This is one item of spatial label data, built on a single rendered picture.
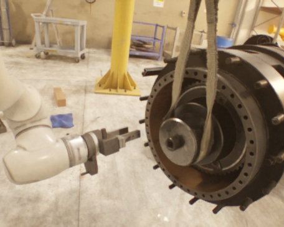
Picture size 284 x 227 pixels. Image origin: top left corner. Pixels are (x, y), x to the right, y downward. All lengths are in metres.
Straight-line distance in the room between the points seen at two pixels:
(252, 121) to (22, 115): 0.56
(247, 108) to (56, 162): 0.48
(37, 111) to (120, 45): 2.52
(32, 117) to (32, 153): 0.10
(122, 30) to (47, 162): 2.60
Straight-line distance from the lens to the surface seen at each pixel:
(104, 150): 0.58
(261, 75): 0.55
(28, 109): 0.56
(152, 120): 0.74
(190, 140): 0.54
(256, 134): 0.51
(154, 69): 0.71
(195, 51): 0.59
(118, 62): 3.06
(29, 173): 0.55
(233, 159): 0.67
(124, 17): 2.98
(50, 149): 0.55
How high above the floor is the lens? 1.17
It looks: 27 degrees down
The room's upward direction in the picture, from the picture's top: 9 degrees clockwise
